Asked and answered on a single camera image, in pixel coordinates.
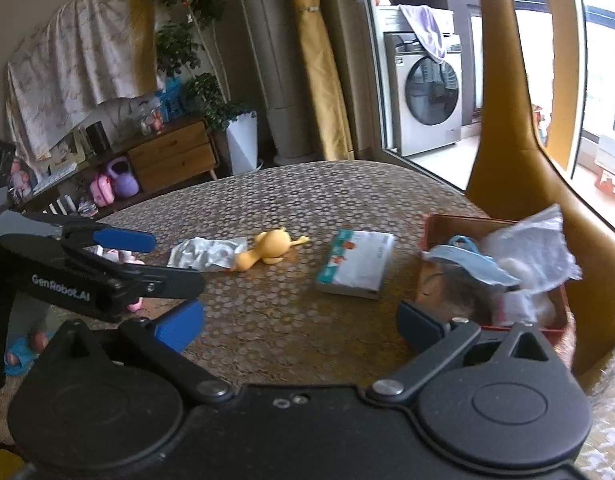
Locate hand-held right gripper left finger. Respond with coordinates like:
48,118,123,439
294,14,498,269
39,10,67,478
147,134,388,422
47,300,236,403

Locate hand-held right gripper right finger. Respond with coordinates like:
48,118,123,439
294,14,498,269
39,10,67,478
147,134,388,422
367,300,563,401

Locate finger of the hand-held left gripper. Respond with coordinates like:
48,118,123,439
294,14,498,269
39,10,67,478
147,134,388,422
67,247,205,300
42,214,156,254

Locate white packet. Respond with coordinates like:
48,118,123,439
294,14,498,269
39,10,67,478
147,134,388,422
166,236,248,273

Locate grey fuzzy pouch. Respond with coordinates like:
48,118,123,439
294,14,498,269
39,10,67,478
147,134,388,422
417,270,493,323

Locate blue face mask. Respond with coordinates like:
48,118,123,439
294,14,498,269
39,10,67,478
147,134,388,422
422,235,521,288

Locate red tin box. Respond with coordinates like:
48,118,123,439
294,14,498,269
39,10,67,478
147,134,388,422
420,214,573,346

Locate clear plastic bag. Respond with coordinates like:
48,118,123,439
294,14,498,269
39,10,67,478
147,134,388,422
482,204,583,295

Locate pink toy case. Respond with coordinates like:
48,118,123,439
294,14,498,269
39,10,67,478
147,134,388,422
90,174,115,206

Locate purple kettlebell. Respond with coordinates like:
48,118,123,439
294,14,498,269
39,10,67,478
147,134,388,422
104,156,139,198

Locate white and teal packet box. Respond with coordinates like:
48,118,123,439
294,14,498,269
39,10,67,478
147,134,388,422
315,229,395,300

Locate blue slipper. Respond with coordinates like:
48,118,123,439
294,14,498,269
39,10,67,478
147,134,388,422
4,337,38,376

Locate white keyboard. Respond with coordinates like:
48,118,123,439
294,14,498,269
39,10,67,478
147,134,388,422
32,162,78,196

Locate wooden cabinet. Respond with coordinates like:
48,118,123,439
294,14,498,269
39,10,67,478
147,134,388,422
12,116,220,221

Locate black speaker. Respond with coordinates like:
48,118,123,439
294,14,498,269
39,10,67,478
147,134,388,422
84,121,111,156

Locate yellow rubber duck toy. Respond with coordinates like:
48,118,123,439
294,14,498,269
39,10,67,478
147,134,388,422
234,228,311,273

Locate blue packets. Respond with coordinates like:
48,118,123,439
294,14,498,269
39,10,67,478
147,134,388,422
160,77,185,121

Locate white planter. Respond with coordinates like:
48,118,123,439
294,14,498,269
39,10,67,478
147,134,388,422
226,111,259,175

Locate patterned tablecloth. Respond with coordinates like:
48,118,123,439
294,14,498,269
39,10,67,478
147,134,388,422
87,160,575,396

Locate yellow leather chair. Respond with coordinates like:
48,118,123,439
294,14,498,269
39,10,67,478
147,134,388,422
465,0,615,376

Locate floral sheet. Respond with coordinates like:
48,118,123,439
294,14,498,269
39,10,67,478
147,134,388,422
7,0,158,161

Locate white front-load washing machine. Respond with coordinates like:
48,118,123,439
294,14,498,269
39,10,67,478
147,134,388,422
384,32,463,157

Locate yellow cloth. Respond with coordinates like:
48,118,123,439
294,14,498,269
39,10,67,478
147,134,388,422
127,0,160,98

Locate patterned seat cushion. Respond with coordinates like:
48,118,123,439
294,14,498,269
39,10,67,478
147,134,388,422
570,340,615,480

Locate red and white cardboard box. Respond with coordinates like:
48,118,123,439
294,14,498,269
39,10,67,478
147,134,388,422
595,135,615,206

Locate yellow curtain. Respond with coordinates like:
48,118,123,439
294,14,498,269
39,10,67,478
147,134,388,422
286,0,355,162

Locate purple cloth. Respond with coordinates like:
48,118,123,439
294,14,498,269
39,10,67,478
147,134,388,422
398,4,447,64

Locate white appliance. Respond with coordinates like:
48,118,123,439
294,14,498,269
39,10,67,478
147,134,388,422
375,6,455,36

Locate photo frame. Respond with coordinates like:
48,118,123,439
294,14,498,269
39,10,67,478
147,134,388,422
50,132,85,166

